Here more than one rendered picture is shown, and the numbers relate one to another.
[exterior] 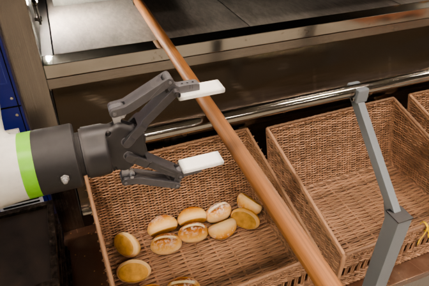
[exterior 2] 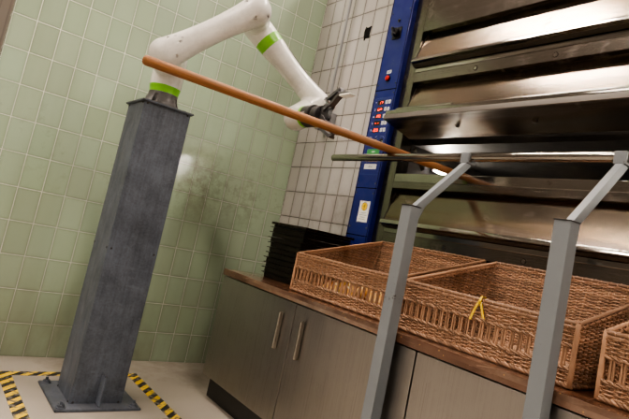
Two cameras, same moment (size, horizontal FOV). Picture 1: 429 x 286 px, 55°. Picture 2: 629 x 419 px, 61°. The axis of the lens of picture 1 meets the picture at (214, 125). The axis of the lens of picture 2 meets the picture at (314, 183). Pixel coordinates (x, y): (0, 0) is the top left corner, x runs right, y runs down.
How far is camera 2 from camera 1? 2.07 m
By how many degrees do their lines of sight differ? 82
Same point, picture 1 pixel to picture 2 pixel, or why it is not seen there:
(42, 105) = (387, 195)
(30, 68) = (390, 173)
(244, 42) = (497, 181)
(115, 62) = (423, 179)
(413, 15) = not seen: outside the picture
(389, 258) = (397, 247)
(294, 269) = (377, 278)
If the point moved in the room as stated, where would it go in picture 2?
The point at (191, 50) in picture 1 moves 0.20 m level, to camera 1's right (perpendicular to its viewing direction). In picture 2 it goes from (462, 180) to (491, 178)
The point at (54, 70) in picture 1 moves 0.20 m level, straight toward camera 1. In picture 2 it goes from (398, 177) to (368, 166)
